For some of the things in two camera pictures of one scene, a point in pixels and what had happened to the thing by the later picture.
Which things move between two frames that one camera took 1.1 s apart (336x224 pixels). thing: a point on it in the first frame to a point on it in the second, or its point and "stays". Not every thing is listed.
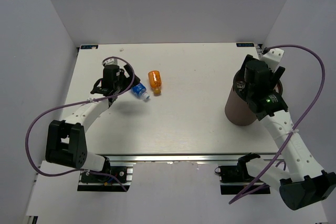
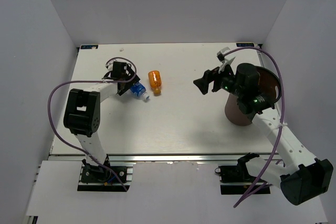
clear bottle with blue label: x=139 y=91 stays
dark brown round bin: x=238 y=110 stays
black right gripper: x=273 y=79 to x=209 y=76
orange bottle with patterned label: x=155 y=80 stays
